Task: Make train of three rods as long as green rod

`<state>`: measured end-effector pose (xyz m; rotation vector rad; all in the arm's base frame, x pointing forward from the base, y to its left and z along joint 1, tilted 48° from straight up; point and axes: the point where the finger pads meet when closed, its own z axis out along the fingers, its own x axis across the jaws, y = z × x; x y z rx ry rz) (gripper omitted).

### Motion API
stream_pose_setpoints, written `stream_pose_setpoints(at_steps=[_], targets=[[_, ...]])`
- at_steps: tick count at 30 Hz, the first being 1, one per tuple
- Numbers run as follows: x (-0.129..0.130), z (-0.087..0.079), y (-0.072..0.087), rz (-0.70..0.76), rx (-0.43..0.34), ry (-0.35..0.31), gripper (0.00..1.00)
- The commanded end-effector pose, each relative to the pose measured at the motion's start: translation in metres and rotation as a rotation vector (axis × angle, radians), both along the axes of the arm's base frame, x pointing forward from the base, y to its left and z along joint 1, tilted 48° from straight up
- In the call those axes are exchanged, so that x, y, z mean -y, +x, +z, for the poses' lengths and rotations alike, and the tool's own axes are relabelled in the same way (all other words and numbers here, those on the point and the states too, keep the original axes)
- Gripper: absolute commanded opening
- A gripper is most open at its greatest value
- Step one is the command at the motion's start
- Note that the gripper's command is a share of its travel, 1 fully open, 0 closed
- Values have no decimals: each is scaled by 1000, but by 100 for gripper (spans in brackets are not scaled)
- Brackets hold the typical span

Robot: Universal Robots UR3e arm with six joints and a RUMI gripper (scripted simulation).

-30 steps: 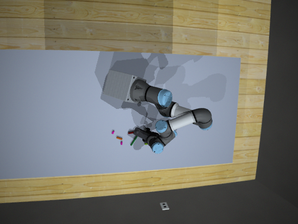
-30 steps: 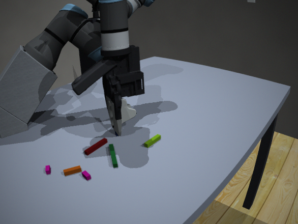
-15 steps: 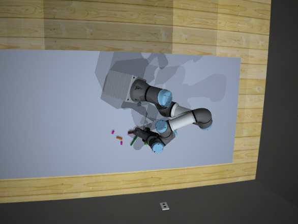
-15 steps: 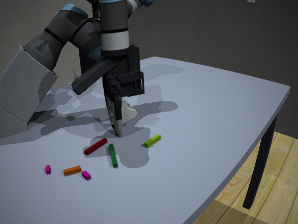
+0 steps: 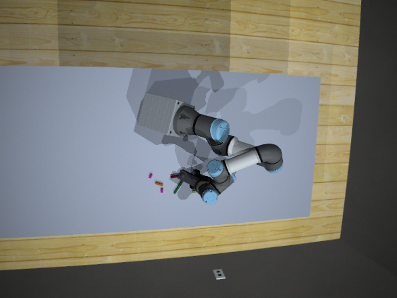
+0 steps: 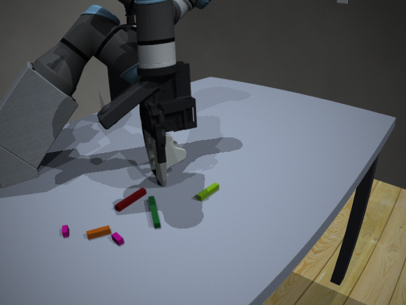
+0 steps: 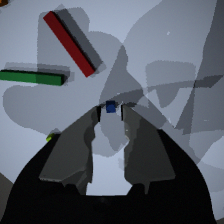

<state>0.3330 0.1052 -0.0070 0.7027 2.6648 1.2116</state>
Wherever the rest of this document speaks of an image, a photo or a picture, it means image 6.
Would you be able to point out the orange rod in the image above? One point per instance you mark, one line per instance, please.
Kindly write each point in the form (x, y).
(101, 231)

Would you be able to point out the magenta rod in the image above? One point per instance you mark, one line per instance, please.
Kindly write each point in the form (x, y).
(65, 231)
(117, 238)

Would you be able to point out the dark red rod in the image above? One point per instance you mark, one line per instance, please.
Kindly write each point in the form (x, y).
(130, 199)

